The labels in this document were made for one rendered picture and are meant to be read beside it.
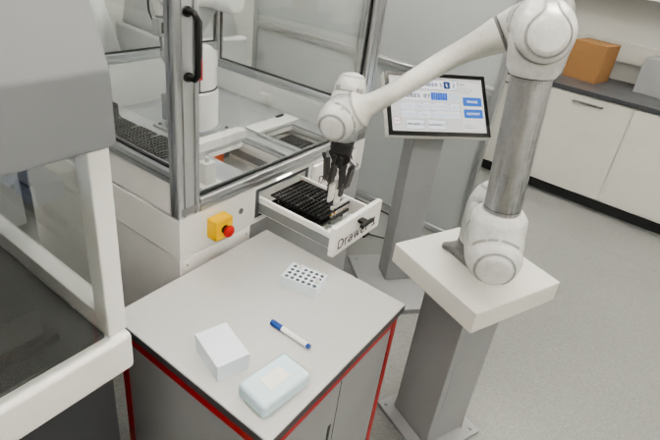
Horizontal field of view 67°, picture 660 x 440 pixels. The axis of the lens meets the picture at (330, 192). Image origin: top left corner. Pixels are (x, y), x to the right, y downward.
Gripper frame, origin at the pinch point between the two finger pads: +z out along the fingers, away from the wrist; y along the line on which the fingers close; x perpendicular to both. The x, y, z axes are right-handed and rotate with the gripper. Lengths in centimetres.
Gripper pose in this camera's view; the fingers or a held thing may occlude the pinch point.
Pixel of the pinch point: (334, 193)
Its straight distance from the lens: 168.8
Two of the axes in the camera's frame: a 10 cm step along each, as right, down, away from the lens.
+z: -1.3, 8.7, 4.8
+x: -5.9, 3.2, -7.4
